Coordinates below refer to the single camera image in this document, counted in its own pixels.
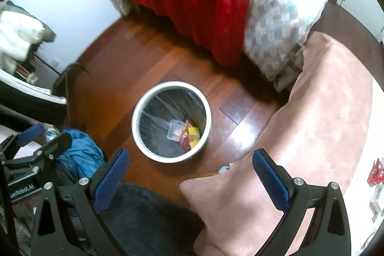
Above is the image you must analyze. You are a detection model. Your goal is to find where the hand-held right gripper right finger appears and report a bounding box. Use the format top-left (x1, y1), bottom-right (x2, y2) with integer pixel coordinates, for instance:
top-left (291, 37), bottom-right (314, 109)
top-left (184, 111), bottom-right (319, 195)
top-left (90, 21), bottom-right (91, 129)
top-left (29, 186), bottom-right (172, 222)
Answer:
top-left (252, 148), bottom-right (351, 256)

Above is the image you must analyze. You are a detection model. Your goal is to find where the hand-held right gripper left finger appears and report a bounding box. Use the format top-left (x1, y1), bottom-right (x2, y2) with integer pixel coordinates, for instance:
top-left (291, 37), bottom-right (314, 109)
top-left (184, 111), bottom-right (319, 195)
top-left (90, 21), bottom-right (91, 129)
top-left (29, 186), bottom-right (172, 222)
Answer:
top-left (31, 148), bottom-right (131, 256)

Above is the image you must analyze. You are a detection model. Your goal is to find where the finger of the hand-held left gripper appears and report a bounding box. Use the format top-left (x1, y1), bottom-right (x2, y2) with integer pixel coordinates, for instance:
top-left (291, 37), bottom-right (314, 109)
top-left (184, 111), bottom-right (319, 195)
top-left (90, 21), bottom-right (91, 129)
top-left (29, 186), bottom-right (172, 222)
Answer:
top-left (32, 132), bottom-right (73, 167)
top-left (0, 123), bottom-right (45, 155)

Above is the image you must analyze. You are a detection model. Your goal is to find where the white round trash bin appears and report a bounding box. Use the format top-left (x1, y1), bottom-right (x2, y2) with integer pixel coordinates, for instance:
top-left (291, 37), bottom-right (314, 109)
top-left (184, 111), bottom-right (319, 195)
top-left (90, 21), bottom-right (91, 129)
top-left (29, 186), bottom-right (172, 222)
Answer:
top-left (131, 81), bottom-right (212, 162)

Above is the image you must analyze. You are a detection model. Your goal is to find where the blue plastic bag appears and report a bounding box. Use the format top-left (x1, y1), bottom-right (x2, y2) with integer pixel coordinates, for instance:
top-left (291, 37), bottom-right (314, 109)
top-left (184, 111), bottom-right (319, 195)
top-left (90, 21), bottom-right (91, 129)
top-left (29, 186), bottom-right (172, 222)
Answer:
top-left (46, 128), bottom-right (105, 179)

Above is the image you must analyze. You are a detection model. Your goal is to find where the pink cushion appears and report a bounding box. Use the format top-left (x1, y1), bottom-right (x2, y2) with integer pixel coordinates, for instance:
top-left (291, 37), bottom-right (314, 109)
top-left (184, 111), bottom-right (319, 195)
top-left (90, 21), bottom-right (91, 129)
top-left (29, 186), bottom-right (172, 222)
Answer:
top-left (179, 31), bottom-right (374, 256)

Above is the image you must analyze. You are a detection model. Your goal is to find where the crumpled white tissue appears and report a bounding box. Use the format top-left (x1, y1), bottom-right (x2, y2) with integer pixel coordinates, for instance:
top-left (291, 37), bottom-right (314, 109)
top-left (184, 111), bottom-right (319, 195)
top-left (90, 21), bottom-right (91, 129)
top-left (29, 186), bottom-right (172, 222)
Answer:
top-left (218, 162), bottom-right (240, 174)

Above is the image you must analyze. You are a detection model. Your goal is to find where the dark furry rug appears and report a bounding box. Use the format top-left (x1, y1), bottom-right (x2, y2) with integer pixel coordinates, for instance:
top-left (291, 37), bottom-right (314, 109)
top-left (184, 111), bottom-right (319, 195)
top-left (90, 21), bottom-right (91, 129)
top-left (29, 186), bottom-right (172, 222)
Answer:
top-left (99, 182), bottom-right (205, 256)

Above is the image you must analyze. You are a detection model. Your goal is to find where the clear plastic bin liner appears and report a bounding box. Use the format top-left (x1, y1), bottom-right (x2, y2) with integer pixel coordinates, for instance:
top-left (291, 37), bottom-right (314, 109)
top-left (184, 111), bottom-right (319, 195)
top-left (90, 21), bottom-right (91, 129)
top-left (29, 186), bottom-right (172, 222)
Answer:
top-left (137, 87), bottom-right (207, 156)

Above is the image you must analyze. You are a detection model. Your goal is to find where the clear plastic wrapper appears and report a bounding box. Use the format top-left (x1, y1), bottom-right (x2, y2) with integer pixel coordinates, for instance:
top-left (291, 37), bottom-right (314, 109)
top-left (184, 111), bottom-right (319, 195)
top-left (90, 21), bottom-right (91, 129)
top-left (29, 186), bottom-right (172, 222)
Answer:
top-left (167, 120), bottom-right (185, 142)

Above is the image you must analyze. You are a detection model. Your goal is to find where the red yellow snack wrapper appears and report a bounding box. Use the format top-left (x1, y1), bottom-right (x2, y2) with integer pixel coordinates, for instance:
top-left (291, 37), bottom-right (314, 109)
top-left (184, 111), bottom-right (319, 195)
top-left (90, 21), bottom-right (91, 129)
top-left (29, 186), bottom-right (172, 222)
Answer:
top-left (179, 119), bottom-right (201, 151)

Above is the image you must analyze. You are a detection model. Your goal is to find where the white puffy jacket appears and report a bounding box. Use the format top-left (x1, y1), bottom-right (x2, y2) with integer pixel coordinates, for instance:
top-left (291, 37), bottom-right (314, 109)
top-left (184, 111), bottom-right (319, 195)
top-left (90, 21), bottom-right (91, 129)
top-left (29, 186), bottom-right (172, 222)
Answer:
top-left (0, 2), bottom-right (57, 75)

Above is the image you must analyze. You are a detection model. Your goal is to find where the red white snack packet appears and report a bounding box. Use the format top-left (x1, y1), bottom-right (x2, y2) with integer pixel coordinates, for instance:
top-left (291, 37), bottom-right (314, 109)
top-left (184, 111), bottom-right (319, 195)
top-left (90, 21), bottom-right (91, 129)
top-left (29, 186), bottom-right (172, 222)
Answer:
top-left (368, 158), bottom-right (384, 184)

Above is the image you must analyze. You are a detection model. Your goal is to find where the white box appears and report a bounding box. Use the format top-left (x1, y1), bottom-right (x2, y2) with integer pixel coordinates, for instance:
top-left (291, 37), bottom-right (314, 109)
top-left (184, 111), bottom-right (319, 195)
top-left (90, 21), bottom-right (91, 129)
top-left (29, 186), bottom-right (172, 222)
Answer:
top-left (371, 184), bottom-right (384, 214)

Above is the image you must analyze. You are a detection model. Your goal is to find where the checkered grey white quilt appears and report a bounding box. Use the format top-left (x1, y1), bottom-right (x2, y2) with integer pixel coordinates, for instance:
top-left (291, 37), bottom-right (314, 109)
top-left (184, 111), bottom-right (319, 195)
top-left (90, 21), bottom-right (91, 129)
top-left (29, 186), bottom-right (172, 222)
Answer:
top-left (242, 0), bottom-right (335, 82)

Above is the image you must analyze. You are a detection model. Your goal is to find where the red blanket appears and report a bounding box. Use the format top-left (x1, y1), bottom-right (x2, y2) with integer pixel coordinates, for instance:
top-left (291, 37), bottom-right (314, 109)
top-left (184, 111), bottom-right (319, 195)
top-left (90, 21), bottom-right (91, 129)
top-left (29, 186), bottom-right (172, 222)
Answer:
top-left (106, 0), bottom-right (300, 66)

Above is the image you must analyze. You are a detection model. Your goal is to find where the black metal chair frame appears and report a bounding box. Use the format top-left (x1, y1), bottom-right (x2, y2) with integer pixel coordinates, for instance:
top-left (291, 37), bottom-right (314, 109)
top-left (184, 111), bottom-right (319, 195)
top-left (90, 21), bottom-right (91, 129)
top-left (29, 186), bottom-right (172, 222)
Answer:
top-left (30, 46), bottom-right (90, 95)

